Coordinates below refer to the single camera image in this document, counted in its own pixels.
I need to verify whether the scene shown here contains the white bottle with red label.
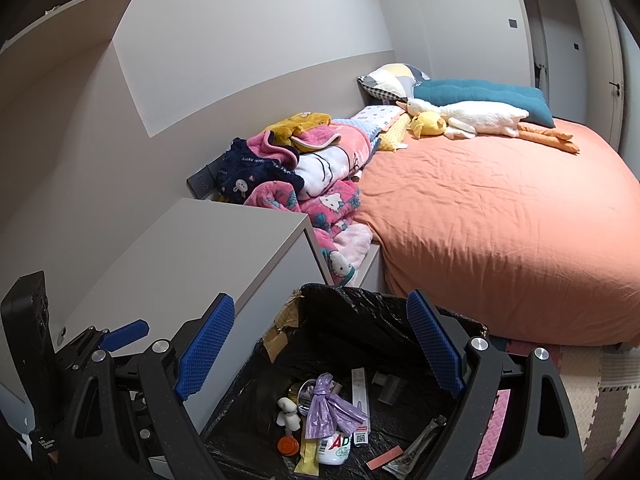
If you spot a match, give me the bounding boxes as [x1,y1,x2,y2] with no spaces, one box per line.
[317,430,359,466]

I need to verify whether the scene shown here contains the grey door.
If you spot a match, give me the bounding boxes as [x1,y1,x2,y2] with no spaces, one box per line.
[511,0,628,133]

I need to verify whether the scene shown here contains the cardboard box bin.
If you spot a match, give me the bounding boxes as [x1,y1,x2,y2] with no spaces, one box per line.
[200,282,490,480]

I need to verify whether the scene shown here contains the bed with orange sheet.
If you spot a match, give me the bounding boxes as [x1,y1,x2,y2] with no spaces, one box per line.
[352,117,640,349]

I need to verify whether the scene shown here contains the purple plastic bag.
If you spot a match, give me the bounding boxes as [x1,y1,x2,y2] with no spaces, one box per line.
[304,372,368,441]

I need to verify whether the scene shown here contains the gold foil can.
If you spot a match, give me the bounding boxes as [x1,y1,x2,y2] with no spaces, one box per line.
[290,381,321,413]

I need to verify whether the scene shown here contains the grey plastic piece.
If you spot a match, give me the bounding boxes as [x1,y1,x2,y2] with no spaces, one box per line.
[372,372,404,406]

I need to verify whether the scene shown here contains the yellow dotted pillow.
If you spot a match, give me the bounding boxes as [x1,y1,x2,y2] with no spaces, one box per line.
[377,114,412,154]

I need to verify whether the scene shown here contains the white dotted small pillow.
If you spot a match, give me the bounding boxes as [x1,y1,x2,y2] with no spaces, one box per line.
[350,104,409,134]

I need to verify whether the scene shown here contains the teal cushion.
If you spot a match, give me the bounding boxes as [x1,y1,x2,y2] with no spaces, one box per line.
[412,79,555,128]

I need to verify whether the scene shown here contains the yellow duck plush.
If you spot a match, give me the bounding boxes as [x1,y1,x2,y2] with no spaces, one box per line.
[409,111,448,140]

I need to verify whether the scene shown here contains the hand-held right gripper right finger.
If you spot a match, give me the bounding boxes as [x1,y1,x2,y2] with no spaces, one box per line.
[400,290,586,480]

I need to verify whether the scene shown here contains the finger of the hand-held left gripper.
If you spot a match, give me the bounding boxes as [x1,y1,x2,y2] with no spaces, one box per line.
[59,319,150,362]

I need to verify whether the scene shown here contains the pink fleece blanket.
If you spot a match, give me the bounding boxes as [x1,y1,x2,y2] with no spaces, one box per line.
[245,124,374,199]

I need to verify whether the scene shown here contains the white plastic pieces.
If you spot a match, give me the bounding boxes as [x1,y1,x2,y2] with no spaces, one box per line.
[276,396,304,431]

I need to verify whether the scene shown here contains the navy printed garment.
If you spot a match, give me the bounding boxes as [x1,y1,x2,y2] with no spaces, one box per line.
[215,137,306,206]

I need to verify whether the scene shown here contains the dark wall socket panel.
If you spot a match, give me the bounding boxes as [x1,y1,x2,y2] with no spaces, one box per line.
[187,157,224,201]

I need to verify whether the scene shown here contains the white goose plush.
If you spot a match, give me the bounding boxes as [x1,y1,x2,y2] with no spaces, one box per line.
[397,97,581,155]

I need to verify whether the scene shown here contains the silver foil wrapper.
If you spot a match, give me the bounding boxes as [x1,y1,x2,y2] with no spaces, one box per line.
[382,415,449,479]

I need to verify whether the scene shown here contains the checkered pillow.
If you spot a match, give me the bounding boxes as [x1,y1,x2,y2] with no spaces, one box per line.
[357,63,431,104]

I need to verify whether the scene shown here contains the long white carton box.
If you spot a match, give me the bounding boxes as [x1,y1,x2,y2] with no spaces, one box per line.
[351,367,371,447]

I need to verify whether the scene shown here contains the grey wall cabinet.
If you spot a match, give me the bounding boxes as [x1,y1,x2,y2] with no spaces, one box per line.
[0,0,144,57]

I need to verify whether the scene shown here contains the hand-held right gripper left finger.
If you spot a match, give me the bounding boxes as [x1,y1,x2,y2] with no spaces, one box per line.
[64,294,237,480]

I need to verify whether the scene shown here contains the yellow snack wrapper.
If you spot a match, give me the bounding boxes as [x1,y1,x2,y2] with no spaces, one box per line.
[294,435,321,476]

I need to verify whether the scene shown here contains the blue dotted blanket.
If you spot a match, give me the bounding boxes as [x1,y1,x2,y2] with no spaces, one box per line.
[330,116,384,144]

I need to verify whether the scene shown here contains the beige foam floor mat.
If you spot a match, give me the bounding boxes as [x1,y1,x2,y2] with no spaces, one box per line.
[500,336,640,473]

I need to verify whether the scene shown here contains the yellow garment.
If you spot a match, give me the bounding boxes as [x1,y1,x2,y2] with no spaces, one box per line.
[265,112,333,153]

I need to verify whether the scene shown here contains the small red block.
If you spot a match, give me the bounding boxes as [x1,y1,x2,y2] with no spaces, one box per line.
[365,445,404,471]

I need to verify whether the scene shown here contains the pink foam floor mat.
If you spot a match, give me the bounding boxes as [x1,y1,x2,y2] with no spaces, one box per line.
[471,387,512,479]

